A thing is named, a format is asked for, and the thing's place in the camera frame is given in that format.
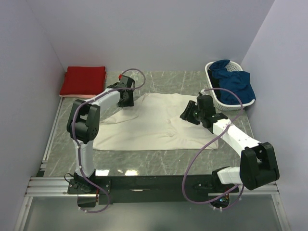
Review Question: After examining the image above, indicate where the aluminium extrusion rail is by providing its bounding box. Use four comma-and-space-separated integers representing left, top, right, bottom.
25, 177, 280, 197

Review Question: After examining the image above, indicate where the crumpled blue t shirt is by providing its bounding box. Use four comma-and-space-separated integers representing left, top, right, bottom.
209, 60, 256, 105

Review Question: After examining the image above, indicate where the white plastic laundry basket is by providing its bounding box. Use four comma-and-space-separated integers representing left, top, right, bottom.
205, 61, 256, 111

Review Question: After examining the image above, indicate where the cream white t shirt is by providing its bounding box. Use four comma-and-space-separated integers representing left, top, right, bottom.
93, 93, 215, 151

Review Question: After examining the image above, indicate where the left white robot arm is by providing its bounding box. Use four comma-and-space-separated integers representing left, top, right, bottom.
66, 75, 135, 193

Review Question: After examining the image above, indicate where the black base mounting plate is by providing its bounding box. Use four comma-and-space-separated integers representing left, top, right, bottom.
67, 174, 239, 207

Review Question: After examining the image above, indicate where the folded red t shirt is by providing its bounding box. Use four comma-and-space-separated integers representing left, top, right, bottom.
59, 66, 106, 97

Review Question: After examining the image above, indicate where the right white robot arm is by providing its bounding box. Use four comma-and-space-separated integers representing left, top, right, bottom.
180, 95, 280, 192

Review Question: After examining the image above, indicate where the folded pink t shirt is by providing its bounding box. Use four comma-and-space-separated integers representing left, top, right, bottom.
59, 72, 106, 99

